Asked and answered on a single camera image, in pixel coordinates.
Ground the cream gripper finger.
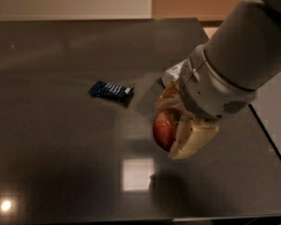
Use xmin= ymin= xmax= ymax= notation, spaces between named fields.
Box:
xmin=170 ymin=113 xmax=219 ymax=159
xmin=155 ymin=79 xmax=194 ymax=116

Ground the red apple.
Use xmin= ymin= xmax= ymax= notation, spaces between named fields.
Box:
xmin=153 ymin=108 xmax=181 ymax=152

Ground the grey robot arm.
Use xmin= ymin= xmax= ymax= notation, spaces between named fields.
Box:
xmin=154 ymin=0 xmax=281 ymax=159

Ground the blue rxbar wrapper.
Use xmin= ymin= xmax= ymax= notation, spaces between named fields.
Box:
xmin=89 ymin=81 xmax=134 ymax=102

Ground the white plastic bottle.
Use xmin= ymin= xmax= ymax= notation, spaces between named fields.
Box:
xmin=162 ymin=60 xmax=185 ymax=87

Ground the grey side table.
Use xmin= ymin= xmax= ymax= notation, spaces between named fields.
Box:
xmin=252 ymin=72 xmax=281 ymax=160

